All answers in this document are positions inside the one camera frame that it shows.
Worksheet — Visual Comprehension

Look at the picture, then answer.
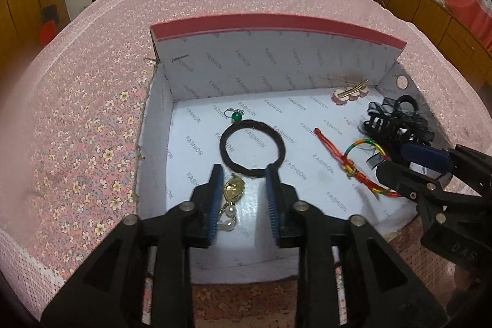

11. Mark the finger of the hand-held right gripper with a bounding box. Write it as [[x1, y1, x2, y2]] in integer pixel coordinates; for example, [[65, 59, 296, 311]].
[[376, 161, 447, 203], [400, 141, 492, 195]]

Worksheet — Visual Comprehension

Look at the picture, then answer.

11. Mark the gold pearl brooch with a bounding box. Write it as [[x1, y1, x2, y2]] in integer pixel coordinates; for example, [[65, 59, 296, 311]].
[[219, 176, 247, 232]]

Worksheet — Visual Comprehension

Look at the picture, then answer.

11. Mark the white shoebox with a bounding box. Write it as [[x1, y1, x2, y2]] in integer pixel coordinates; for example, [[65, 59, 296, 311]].
[[135, 14, 452, 284]]

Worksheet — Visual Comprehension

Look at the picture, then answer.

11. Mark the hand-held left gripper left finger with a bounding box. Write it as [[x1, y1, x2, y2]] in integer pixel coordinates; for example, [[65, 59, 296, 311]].
[[40, 164, 225, 328]]

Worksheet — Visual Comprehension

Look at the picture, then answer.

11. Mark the long wooden cabinet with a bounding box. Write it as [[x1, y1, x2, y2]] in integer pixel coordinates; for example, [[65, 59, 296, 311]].
[[368, 0, 492, 90]]

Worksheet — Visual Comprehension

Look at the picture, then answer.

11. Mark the red and black object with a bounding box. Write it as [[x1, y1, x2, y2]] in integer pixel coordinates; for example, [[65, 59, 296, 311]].
[[39, 5, 60, 46]]

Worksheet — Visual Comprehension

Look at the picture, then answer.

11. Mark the pink pig hair clip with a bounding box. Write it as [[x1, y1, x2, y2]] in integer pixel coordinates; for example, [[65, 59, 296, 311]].
[[332, 80, 371, 106]]

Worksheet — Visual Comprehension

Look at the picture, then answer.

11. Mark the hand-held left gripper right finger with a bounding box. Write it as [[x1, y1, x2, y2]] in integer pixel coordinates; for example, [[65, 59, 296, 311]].
[[264, 164, 448, 328]]

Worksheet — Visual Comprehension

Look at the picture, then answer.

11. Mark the green bead ring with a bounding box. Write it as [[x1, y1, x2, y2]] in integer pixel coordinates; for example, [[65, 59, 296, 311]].
[[223, 107, 244, 123]]

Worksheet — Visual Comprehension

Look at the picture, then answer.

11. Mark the black lace hair claw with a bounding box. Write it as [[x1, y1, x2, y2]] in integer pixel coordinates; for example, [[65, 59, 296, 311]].
[[357, 94, 437, 171]]

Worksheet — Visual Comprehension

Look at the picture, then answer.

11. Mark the black hair tie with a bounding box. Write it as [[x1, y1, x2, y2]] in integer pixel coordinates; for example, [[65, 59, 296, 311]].
[[220, 118, 287, 177]]

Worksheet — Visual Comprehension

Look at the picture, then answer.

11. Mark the rainbow braided bracelet red cord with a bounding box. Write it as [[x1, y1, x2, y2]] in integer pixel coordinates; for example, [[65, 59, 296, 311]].
[[314, 127, 404, 198]]

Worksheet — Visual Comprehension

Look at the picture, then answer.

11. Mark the pink floral bedspread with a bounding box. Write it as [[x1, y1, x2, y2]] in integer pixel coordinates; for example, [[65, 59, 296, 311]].
[[0, 0, 492, 328]]

